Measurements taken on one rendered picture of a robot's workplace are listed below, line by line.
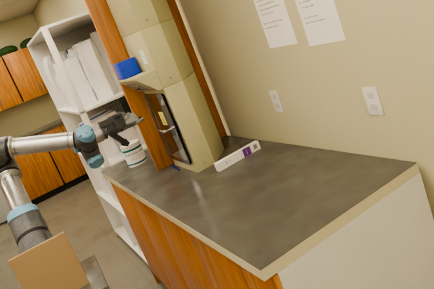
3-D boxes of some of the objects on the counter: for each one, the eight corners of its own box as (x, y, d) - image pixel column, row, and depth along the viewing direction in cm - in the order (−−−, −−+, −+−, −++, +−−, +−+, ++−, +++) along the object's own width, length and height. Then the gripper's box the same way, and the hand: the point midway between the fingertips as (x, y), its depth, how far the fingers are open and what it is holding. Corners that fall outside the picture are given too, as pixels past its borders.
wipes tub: (143, 157, 309) (135, 137, 306) (150, 160, 297) (141, 139, 294) (126, 166, 304) (117, 146, 301) (132, 169, 292) (123, 148, 289)
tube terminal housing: (210, 146, 276) (161, 23, 258) (237, 151, 247) (184, 13, 229) (175, 164, 266) (121, 39, 249) (197, 173, 237) (139, 30, 220)
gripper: (101, 123, 212) (141, 105, 221) (95, 122, 223) (134, 104, 232) (108, 140, 214) (148, 121, 223) (102, 138, 225) (140, 120, 234)
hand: (141, 119), depth 227 cm, fingers open, 6 cm apart
